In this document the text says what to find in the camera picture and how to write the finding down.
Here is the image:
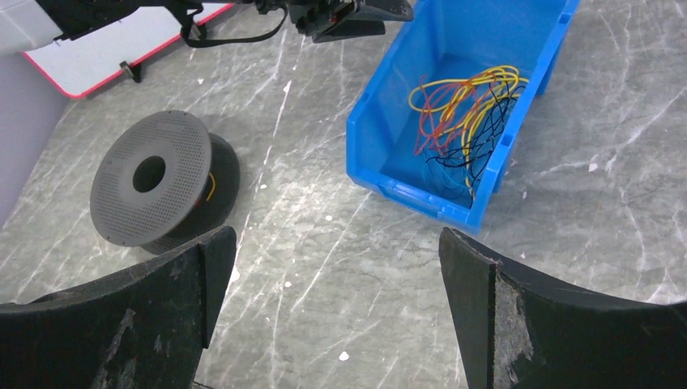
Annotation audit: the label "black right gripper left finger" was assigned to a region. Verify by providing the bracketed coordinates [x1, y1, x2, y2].
[1, 226, 237, 388]

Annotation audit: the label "dark grey perforated spool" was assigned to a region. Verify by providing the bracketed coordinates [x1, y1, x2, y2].
[90, 110, 241, 254]

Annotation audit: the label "blue plastic bin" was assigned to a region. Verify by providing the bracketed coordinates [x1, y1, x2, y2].
[346, 1, 578, 233]

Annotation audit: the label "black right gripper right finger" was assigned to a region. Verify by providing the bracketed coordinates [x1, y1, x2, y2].
[438, 228, 686, 388]

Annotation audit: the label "black whiteboard stand clip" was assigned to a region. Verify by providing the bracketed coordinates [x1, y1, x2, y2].
[119, 62, 143, 83]

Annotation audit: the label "black thin cable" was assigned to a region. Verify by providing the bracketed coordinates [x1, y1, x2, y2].
[424, 80, 524, 207]

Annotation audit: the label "yellow cable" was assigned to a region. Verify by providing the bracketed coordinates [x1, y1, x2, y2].
[408, 65, 530, 203]

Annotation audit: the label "red framed whiteboard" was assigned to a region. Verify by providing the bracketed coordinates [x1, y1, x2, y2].
[22, 2, 234, 100]

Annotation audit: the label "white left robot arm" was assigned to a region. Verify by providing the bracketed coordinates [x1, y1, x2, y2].
[1, 0, 414, 54]

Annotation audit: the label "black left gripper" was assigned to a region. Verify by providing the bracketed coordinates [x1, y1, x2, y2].
[252, 0, 414, 43]

